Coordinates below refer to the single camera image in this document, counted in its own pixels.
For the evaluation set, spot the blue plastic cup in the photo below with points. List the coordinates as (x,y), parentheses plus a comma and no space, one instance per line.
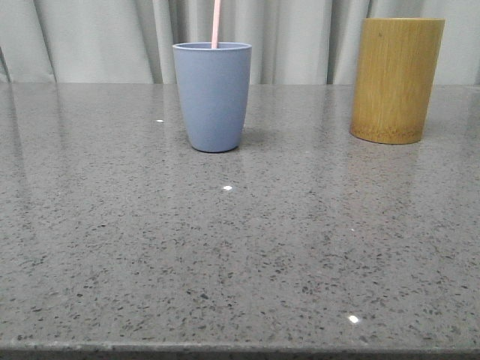
(213,88)

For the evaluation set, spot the grey pleated curtain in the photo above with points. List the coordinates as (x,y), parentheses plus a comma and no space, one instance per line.
(294,42)

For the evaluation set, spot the bamboo wooden cylinder holder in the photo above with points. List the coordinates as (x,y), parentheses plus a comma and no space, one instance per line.
(397,61)

